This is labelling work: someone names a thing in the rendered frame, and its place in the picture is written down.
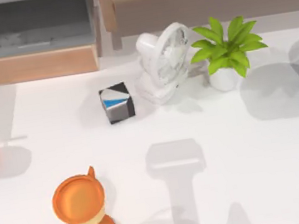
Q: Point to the black white blue cube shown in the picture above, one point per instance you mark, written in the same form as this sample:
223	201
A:
117	103

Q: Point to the white desk fan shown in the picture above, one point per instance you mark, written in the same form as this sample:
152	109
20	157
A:
164	62

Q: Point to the green plant in white pot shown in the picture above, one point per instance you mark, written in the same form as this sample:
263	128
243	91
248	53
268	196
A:
224	50

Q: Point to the orange trophy cup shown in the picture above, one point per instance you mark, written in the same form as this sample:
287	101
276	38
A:
78	201

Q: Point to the pale wooden drawer front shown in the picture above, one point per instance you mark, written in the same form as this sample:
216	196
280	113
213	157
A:
44	65

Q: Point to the wooden open shelf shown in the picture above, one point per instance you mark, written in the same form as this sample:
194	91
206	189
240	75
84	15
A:
206	2

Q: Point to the pulled out wooden drawer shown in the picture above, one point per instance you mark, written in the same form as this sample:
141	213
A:
32	25

